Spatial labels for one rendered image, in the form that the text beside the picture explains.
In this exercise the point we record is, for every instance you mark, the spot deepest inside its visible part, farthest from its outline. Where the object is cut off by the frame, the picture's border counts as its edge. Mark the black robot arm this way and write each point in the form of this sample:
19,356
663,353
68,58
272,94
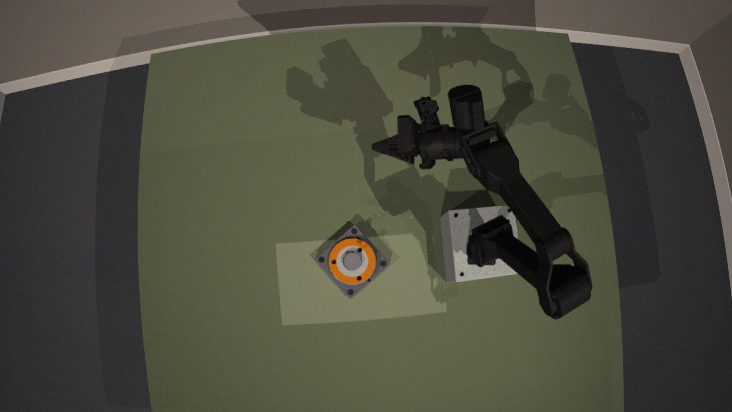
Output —
561,288

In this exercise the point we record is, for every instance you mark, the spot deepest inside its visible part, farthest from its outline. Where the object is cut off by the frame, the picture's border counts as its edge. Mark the orange round plate with tab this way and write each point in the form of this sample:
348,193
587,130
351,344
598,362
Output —
366,268

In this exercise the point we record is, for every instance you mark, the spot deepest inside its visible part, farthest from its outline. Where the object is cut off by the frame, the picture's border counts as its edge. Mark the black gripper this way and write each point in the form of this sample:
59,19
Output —
412,140

